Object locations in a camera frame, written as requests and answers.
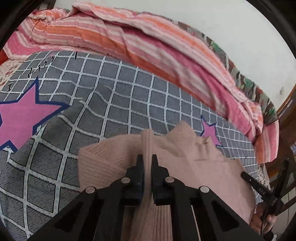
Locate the grey checked blanket with stars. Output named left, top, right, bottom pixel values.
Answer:
left=0, top=51, right=256, bottom=241

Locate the pink orange striped quilt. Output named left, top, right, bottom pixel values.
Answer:
left=3, top=0, right=280, bottom=164

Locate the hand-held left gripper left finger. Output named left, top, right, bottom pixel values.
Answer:
left=28, top=154, right=145, bottom=241

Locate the person's right hand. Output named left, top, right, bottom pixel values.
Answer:
left=250, top=202, right=276, bottom=237

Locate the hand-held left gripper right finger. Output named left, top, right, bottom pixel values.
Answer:
left=151, top=154, right=265, bottom=241

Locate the floral bedsheet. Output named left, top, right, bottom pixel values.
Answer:
left=0, top=59, right=26, bottom=90

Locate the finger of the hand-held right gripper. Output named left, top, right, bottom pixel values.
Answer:
left=240, top=171, right=257, bottom=188

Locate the pink knit sweater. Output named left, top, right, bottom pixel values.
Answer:
left=77, top=120, right=257, bottom=241

